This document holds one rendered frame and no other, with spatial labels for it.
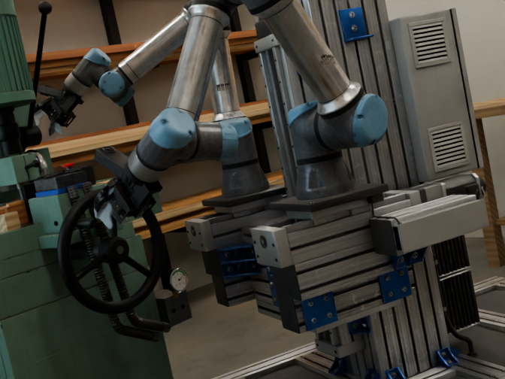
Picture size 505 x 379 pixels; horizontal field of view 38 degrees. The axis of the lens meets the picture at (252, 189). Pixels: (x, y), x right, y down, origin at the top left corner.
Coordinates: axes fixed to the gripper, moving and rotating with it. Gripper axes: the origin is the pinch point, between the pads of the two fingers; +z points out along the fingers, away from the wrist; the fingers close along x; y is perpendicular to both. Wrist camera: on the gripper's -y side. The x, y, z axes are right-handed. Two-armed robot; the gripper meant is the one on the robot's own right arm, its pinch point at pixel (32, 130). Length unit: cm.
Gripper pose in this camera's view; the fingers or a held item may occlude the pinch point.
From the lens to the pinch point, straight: 254.6
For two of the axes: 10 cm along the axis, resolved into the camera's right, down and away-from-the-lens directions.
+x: 4.4, 1.2, 8.9
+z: -6.6, 7.1, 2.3
